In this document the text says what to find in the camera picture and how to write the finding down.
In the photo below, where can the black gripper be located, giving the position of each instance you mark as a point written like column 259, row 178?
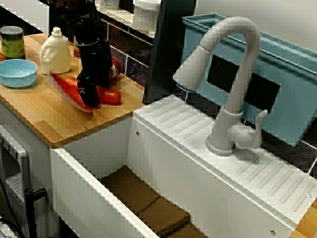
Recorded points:
column 95, row 59

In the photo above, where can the red toy sausage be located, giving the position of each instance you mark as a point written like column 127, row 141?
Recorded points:
column 110, row 96

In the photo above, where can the red round plate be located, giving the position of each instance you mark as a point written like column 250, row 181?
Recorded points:
column 71, row 96

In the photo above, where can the tomato soup can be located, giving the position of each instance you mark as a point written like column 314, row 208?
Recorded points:
column 116, row 68

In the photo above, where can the white toy detergent bottle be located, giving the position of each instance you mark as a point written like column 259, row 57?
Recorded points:
column 54, row 57

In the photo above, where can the light blue bowl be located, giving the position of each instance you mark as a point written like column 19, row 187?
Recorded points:
column 17, row 73

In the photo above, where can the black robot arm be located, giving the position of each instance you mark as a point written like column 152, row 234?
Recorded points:
column 79, row 22

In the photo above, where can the brown beans can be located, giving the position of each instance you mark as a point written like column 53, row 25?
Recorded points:
column 76, row 52

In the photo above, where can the wooden countertop board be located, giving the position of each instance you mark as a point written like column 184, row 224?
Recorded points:
column 309, row 223
column 37, row 111

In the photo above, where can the black upright panel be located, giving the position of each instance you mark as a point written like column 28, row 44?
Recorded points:
column 168, row 49

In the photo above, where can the white jar with print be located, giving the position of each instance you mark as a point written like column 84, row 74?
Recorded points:
column 109, row 4

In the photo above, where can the white lidded plastic jar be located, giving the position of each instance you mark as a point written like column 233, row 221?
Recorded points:
column 146, row 15

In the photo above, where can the green peas can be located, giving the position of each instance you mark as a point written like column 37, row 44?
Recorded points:
column 12, row 44

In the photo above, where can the orange toy sushi piece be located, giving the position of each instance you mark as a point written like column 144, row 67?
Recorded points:
column 1, row 57

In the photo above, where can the white toy sink unit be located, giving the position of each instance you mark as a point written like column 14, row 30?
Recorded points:
column 173, row 153

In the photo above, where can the brown folded cloth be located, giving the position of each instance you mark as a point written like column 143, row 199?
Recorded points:
column 131, row 188

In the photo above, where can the grey toy oven front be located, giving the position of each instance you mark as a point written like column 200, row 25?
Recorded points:
column 15, row 161

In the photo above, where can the grey toy faucet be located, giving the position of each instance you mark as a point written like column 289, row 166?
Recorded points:
column 247, row 32

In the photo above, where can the blue dish rack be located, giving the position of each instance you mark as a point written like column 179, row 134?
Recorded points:
column 292, row 94

